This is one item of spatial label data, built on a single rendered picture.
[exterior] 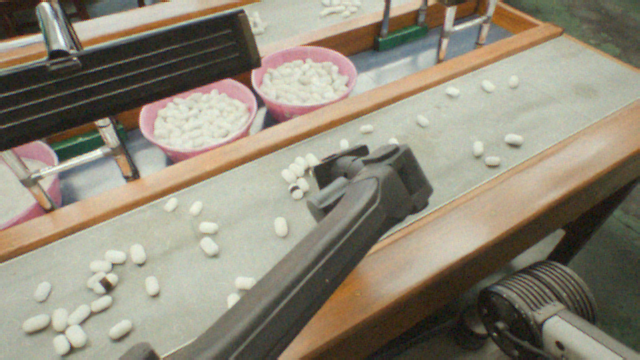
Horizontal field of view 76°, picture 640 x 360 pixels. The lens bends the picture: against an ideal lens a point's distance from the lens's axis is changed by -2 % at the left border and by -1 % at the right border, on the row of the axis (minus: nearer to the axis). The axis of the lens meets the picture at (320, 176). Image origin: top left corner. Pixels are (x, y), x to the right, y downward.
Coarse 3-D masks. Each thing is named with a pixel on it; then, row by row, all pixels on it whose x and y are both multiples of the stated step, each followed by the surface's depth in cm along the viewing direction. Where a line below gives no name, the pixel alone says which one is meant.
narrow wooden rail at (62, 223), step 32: (544, 32) 120; (448, 64) 108; (480, 64) 109; (352, 96) 99; (384, 96) 98; (288, 128) 91; (320, 128) 92; (192, 160) 84; (224, 160) 84; (128, 192) 78; (160, 192) 79; (32, 224) 73; (64, 224) 73; (96, 224) 76; (0, 256) 69
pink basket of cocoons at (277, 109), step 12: (288, 48) 112; (300, 48) 113; (312, 48) 113; (324, 48) 112; (264, 60) 109; (276, 60) 112; (312, 60) 114; (324, 60) 114; (336, 60) 111; (348, 60) 108; (252, 72) 105; (264, 72) 110; (348, 72) 108; (252, 84) 102; (348, 84) 108; (264, 96) 98; (276, 108) 100; (288, 108) 97; (300, 108) 96; (312, 108) 97
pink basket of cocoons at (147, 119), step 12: (216, 84) 104; (228, 84) 103; (240, 84) 101; (180, 96) 103; (228, 96) 105; (240, 96) 102; (252, 96) 98; (144, 108) 95; (156, 108) 99; (252, 108) 98; (144, 120) 93; (252, 120) 92; (144, 132) 89; (240, 132) 89; (156, 144) 87; (216, 144) 86; (180, 156) 89; (192, 156) 89
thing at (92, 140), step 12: (48, 0) 75; (36, 36) 78; (0, 48) 76; (12, 48) 77; (84, 132) 97; (96, 132) 97; (120, 132) 99; (48, 144) 93; (60, 144) 94; (72, 144) 95; (84, 144) 96; (96, 144) 98; (60, 156) 95; (72, 156) 97
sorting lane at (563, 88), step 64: (512, 64) 113; (576, 64) 113; (384, 128) 94; (448, 128) 94; (512, 128) 94; (576, 128) 94; (192, 192) 81; (256, 192) 81; (448, 192) 81; (64, 256) 71; (128, 256) 71; (192, 256) 71; (256, 256) 72; (0, 320) 64; (192, 320) 64
